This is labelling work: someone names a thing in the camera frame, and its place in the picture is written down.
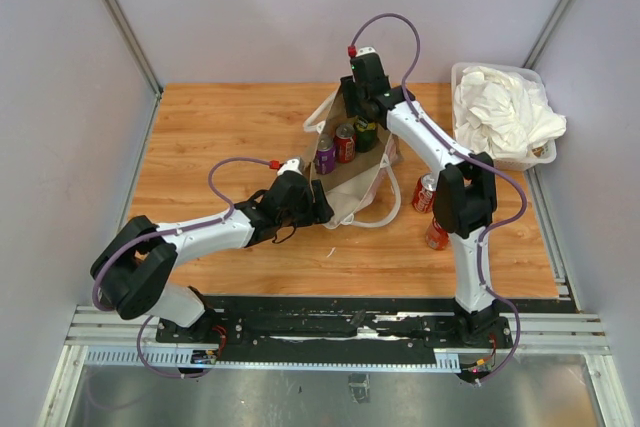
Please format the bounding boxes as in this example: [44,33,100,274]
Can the pink patterned canvas bag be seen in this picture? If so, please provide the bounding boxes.
[302,88,402,229]

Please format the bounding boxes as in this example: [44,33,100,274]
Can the red coke can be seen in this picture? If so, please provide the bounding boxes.
[412,173,437,214]
[425,217,449,251]

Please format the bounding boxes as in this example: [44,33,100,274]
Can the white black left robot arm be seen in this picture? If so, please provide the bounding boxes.
[90,171,334,343]

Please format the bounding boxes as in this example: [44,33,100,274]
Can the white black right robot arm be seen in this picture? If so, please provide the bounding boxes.
[341,46,498,347]

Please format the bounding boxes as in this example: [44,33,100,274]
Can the dark glass bottle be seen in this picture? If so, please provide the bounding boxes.
[353,116,377,153]

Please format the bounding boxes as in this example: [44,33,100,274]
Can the red soda can rear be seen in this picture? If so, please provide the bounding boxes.
[334,123,356,164]

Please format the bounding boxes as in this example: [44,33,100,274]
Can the purple soda can rear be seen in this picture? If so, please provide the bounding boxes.
[314,134,336,175]

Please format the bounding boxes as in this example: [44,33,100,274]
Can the white crumpled cloth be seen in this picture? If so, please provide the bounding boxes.
[458,64,568,161]

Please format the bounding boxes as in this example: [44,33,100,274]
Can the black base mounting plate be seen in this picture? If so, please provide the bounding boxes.
[156,296,517,360]

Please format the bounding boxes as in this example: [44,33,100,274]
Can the white plastic basket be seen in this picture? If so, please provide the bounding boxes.
[450,61,559,171]

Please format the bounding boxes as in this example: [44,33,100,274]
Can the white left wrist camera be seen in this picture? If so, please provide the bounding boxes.
[268,157,304,175]

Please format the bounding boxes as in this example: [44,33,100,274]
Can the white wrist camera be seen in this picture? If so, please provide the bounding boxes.
[268,157,304,175]
[347,45,376,58]

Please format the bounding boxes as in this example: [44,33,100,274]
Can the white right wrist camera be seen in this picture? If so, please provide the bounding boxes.
[347,45,376,58]

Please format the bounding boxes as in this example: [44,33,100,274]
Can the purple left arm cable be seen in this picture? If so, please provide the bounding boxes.
[91,157,271,313]

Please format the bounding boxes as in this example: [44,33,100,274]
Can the front aluminium frame rails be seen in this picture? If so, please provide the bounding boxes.
[65,306,147,347]

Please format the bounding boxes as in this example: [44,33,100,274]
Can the white slotted cable duct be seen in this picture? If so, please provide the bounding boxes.
[84,347,462,375]

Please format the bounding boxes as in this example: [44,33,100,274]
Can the aluminium frame rail right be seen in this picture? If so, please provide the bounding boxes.
[523,0,576,70]

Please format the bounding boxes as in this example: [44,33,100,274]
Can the aluminium frame rail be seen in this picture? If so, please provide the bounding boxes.
[523,0,576,70]
[102,0,164,97]

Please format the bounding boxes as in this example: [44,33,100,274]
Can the aluminium frame rail left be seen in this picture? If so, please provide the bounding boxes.
[102,0,164,97]

